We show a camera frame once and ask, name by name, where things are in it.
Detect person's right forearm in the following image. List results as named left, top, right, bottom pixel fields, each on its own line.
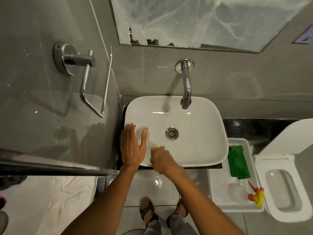
left=160, top=166, right=245, bottom=235

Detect person's sandal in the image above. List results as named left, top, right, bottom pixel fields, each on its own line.
left=139, top=197, right=159, bottom=227
left=176, top=198, right=190, bottom=218

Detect white floor cloth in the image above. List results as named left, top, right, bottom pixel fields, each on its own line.
left=43, top=176, right=98, bottom=235

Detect orange handled white brush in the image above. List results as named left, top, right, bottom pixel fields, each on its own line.
left=142, top=126, right=165, bottom=152

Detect person's gray trousers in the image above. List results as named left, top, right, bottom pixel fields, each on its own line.
left=144, top=210, right=199, bottom=235

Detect black stone ledge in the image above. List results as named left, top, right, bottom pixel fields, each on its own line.
left=223, top=117, right=301, bottom=147

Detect person's left hand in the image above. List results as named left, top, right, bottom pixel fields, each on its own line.
left=120, top=123, right=148, bottom=167

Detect white plastic tray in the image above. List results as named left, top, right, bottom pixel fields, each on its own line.
left=206, top=137, right=265, bottom=213

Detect chrome wall faucet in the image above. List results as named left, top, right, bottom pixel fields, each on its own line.
left=174, top=59, right=195, bottom=110

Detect white toilet lid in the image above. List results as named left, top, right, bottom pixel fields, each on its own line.
left=258, top=118, right=313, bottom=156

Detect chrome towel ring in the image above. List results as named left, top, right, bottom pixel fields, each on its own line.
left=53, top=42, right=113, bottom=118

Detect white toilet bowl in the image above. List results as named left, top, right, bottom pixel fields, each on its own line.
left=252, top=154, right=313, bottom=223

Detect white ceramic wash basin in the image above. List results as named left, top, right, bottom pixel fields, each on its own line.
left=124, top=96, right=229, bottom=167

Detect person's right hand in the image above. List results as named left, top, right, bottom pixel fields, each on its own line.
left=149, top=146, right=181, bottom=175

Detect person's right sandal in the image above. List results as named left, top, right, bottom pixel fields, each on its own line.
left=176, top=198, right=190, bottom=218

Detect glass shower partition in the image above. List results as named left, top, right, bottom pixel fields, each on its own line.
left=0, top=148, right=120, bottom=178

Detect person's left sandal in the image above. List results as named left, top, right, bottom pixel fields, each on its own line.
left=139, top=197, right=159, bottom=227

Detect clear spray bottle yellow head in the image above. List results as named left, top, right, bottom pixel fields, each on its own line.
left=227, top=180, right=265, bottom=208

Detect person's left forearm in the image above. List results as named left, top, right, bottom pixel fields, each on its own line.
left=61, top=163, right=142, bottom=235

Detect chrome sink drain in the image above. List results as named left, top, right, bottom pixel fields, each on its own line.
left=165, top=127, right=179, bottom=141

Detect green cloth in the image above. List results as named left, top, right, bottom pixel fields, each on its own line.
left=227, top=145, right=251, bottom=180

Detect purple wall sticker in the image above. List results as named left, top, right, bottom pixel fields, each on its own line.
left=292, top=23, right=313, bottom=45

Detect film covered wall mirror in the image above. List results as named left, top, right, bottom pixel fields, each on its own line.
left=110, top=0, right=313, bottom=54

